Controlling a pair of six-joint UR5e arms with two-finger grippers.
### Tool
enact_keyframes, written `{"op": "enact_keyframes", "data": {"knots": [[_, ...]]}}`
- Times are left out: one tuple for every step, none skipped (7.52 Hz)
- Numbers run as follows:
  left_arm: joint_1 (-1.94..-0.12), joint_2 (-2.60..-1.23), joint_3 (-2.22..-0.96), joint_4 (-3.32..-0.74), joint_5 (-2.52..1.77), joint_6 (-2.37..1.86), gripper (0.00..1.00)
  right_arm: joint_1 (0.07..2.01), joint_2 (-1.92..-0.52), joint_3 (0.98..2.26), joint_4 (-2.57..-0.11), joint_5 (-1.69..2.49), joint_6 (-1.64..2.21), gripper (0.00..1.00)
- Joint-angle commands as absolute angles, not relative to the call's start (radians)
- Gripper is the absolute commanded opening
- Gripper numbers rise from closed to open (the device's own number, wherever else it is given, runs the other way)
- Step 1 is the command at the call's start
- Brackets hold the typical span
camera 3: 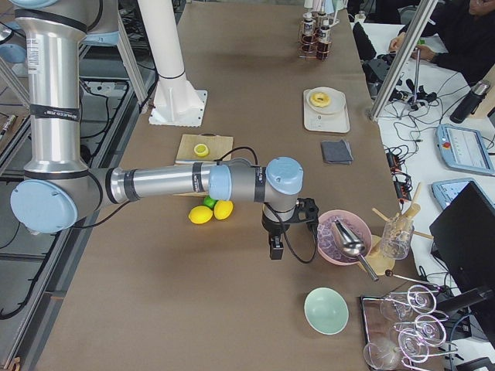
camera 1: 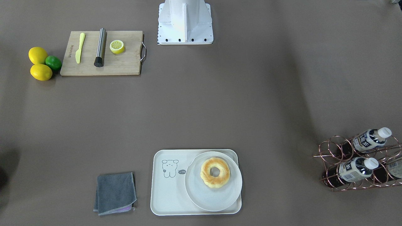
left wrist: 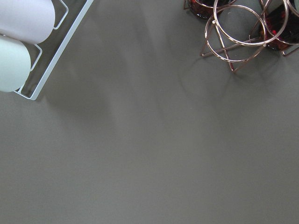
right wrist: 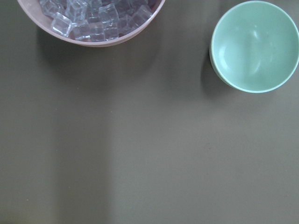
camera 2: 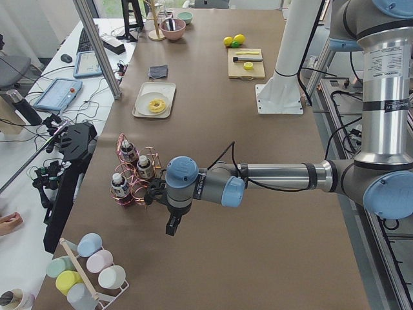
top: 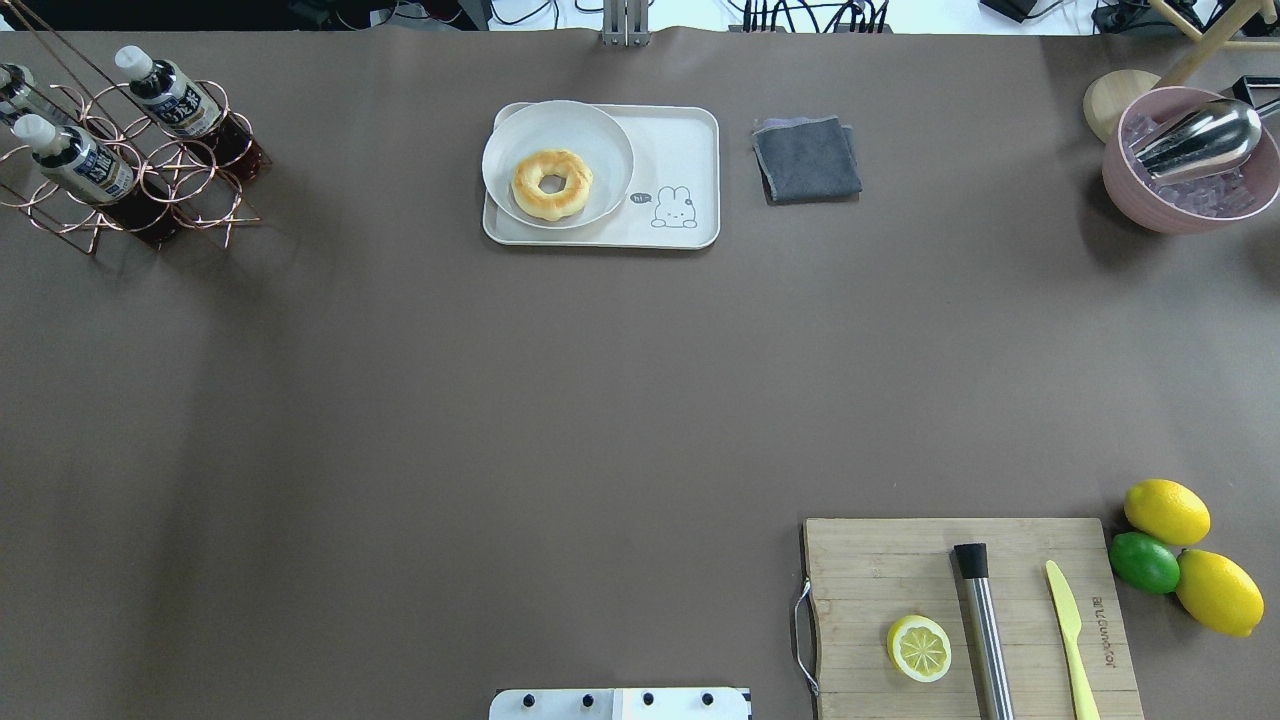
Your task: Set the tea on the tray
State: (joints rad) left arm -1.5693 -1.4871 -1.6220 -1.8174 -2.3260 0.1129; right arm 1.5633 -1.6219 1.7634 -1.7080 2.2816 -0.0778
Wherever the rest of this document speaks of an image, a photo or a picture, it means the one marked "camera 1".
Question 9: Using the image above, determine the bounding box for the copper wire bottle rack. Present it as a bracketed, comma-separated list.
[313, 135, 401, 192]

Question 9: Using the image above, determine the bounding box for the steel muddler with black tip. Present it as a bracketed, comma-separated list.
[94, 28, 107, 67]

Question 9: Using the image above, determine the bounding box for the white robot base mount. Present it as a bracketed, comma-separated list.
[157, 0, 214, 45]

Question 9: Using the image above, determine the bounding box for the yellow plastic knife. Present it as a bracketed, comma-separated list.
[75, 32, 86, 64]

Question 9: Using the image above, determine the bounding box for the green lime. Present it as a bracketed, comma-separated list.
[45, 56, 62, 71]

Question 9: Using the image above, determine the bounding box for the white serving tray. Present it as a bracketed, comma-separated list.
[150, 149, 242, 216]

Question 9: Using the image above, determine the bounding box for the wooden cutting board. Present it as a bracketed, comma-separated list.
[59, 30, 146, 76]

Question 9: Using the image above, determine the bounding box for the half lemon slice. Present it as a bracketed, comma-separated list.
[109, 40, 125, 54]

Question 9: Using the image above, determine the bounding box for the white round plate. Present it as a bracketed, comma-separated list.
[185, 151, 242, 212]

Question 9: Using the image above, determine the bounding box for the yellow lemon lower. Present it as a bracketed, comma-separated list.
[30, 64, 53, 81]

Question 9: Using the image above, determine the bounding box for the grey folded cloth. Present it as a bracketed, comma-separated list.
[93, 172, 138, 216]

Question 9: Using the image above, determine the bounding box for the yellow lemon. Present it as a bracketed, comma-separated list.
[28, 47, 48, 65]
[30, 64, 53, 81]

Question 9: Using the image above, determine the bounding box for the yellow lemon upper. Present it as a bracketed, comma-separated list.
[28, 47, 48, 65]

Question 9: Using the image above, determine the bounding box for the tea bottle white cap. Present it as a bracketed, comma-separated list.
[336, 127, 392, 159]

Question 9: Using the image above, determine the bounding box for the glazed donut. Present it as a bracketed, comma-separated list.
[200, 157, 230, 189]

